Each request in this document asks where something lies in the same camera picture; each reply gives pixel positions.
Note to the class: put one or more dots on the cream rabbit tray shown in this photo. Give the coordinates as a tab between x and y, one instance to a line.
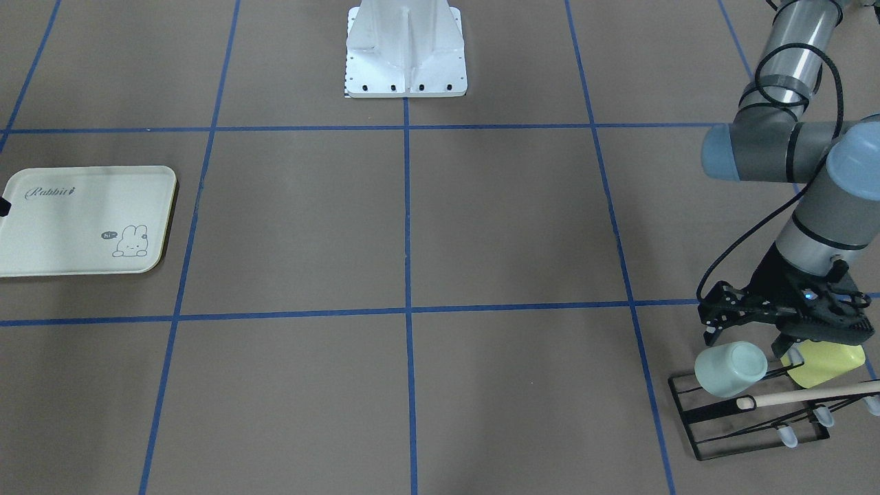
96	220

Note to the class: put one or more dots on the yellow cup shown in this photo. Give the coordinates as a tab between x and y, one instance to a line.
812	363

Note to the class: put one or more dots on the wooden rack handle rod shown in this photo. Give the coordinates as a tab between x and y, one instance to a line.
859	390

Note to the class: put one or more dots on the light green cup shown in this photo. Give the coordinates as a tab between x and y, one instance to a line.
727	370

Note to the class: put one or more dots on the black wire cup rack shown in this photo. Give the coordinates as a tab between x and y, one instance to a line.
713	427

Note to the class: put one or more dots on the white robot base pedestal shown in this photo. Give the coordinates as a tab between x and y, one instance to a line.
405	49

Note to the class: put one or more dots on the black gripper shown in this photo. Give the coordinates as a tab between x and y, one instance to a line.
771	282

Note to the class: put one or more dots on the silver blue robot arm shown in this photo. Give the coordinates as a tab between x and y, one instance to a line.
790	128

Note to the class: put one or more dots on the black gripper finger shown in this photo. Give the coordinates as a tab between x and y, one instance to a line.
5	207

